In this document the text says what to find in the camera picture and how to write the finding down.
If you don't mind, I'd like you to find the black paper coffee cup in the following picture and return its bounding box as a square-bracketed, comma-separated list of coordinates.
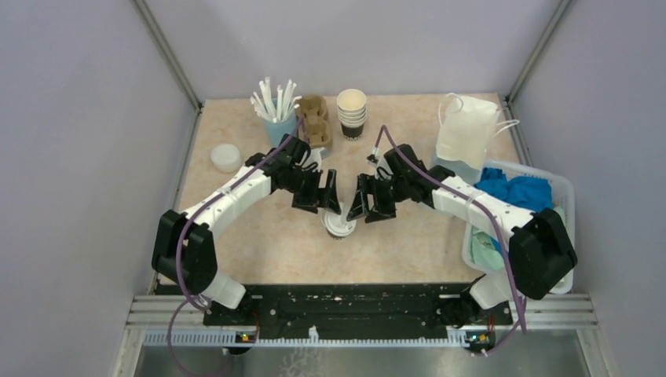
[327, 228, 353, 240]

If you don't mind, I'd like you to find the white plastic cup lid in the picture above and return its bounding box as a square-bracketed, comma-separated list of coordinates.
[322, 202, 357, 233]

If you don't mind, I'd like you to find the stack of paper cups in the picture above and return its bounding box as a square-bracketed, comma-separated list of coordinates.
[336, 89, 367, 140]

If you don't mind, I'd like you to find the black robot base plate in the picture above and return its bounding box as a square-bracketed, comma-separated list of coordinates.
[200, 283, 514, 340]

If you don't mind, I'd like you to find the blue cloth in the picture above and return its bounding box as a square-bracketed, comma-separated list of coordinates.
[474, 167, 554, 212]

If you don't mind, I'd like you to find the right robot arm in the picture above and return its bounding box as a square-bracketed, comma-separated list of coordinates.
[346, 144, 578, 324]

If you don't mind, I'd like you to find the white takeout paper bag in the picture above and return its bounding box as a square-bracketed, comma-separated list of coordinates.
[435, 93, 519, 170]

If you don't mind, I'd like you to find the light green cloth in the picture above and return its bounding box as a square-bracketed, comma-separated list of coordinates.
[470, 205, 567, 276]

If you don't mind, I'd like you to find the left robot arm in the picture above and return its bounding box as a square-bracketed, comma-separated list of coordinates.
[151, 134, 342, 325]

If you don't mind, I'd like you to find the white wrapped straws bundle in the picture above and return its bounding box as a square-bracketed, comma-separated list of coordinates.
[250, 76, 302, 123]

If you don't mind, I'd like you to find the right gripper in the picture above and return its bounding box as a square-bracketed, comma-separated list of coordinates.
[347, 173, 409, 224]

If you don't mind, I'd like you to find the stack of white lids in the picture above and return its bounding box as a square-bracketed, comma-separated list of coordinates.
[210, 144, 243, 173]

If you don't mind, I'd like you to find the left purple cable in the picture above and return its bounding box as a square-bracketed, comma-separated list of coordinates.
[166, 118, 306, 375]

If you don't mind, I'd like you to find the white plastic basket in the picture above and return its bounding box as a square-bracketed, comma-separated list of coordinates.
[462, 159, 576, 295]

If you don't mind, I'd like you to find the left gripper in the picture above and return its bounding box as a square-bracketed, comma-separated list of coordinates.
[282, 167, 340, 214]

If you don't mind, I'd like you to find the blue straw holder cup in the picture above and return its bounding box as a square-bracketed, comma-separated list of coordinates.
[263, 110, 297, 148]

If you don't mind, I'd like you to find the brown cardboard cup carrier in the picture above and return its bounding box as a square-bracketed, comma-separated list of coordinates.
[296, 95, 333, 152]

